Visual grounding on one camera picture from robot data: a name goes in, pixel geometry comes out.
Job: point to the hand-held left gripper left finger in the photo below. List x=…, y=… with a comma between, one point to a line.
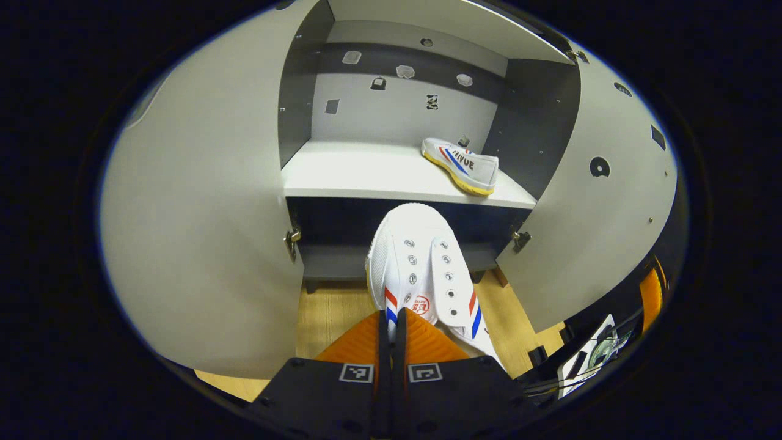
x=317, y=397

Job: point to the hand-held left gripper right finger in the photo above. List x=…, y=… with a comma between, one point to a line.
x=452, y=397

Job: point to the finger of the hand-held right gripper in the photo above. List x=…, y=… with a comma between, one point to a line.
x=650, y=299

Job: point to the white shoe cabinet door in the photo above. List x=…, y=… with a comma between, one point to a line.
x=599, y=232
x=214, y=214

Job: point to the white striped canvas shoe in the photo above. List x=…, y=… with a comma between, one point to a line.
x=415, y=244
x=464, y=168

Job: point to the white shoe cabinet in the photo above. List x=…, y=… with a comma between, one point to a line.
x=366, y=171

